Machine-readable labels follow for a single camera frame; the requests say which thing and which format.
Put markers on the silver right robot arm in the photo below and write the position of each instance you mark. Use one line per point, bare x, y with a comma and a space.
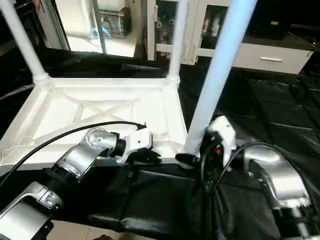
277, 180

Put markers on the white glass-door cabinet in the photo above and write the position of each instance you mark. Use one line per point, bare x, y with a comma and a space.
165, 30

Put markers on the black box yellow label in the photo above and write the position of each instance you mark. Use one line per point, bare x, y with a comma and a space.
274, 20

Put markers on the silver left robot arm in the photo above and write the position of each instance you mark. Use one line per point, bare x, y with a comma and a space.
70, 165

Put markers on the white plastic table leg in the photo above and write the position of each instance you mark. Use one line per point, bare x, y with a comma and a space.
22, 40
220, 70
177, 40

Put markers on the white drawer unit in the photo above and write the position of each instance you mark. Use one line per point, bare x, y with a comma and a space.
272, 59

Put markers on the black mat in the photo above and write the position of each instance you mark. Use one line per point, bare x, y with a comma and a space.
280, 115

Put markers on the dark storage box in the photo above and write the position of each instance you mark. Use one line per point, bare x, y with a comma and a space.
116, 21

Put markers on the light blue metal frame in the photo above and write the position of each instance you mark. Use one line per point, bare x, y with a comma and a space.
99, 25

